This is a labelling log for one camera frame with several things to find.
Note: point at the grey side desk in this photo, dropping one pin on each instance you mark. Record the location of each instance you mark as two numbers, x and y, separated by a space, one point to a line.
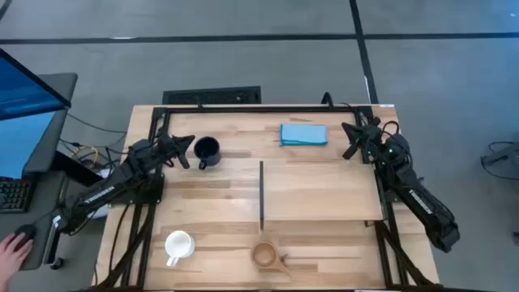
44 188

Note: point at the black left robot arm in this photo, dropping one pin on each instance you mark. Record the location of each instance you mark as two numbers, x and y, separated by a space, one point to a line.
101 194

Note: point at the black desk foot bar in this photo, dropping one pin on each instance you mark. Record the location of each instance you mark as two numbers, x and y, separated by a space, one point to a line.
73 166

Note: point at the white box under arm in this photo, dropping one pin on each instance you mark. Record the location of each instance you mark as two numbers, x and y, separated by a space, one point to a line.
100 211

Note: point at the person's hand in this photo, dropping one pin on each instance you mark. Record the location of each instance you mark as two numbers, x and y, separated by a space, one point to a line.
10 255

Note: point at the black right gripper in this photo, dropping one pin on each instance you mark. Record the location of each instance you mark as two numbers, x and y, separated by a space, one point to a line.
367 140

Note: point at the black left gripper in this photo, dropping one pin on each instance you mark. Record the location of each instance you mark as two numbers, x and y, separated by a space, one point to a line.
166 146

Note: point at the computer monitor with blue screen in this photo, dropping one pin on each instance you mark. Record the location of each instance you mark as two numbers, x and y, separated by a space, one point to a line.
24 93

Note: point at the white ceramic mug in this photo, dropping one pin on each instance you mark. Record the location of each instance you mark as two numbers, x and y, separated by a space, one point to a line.
179 244

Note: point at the black caster wheel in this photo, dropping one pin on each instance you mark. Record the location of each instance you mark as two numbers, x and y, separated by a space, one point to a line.
57 263

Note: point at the black floor vent grille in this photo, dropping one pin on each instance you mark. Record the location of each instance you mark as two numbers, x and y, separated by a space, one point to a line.
211 96

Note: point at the blue folded cloth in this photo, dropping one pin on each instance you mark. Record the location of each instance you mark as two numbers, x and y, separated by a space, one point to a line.
304 134

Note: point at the black computer mouse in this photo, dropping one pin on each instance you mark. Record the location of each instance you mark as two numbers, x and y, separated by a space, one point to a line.
26 231

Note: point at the black aluminium table frame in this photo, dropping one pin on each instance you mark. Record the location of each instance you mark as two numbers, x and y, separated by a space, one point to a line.
263 109

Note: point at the black ceramic mug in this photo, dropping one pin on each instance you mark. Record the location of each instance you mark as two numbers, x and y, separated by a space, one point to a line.
207 148

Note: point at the black computer keyboard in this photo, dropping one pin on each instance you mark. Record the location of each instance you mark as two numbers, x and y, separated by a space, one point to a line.
14 196

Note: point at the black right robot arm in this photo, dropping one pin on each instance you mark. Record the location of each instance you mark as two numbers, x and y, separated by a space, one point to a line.
421 203

